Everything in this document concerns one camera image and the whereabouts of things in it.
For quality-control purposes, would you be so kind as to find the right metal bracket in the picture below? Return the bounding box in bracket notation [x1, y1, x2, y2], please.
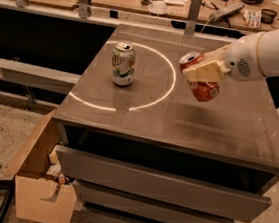
[185, 0, 202, 36]

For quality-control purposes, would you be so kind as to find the white bowl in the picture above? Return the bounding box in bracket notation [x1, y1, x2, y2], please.
[147, 1, 168, 15]

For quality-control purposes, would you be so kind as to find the red coke can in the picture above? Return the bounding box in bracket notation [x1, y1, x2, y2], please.
[179, 51, 222, 102]

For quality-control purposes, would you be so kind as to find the black mesh cup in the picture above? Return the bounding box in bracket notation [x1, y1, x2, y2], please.
[261, 9, 277, 24]

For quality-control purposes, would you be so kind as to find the green white 7up can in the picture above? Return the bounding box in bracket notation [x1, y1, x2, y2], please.
[111, 41, 136, 86]

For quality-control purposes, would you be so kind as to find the top grey drawer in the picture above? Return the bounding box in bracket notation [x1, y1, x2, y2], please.
[56, 146, 271, 223]

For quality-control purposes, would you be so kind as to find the cardboard box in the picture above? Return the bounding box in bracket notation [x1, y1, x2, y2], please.
[3, 112, 77, 223]

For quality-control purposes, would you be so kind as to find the white patterned cup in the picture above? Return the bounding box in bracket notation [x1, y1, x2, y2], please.
[243, 10, 261, 28]

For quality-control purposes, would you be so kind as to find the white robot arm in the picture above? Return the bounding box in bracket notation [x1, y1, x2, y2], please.
[182, 29, 279, 83]

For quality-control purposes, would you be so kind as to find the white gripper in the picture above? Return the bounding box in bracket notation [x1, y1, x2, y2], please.
[182, 33, 264, 83]

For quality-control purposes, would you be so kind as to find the middle grey drawer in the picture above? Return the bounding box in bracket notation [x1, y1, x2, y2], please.
[74, 181, 235, 223]

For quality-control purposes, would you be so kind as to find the grey power strip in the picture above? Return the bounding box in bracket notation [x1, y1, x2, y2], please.
[209, 2, 244, 23]

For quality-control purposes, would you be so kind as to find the grey drawer cabinet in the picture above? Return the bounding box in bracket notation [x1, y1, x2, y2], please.
[54, 25, 279, 223]

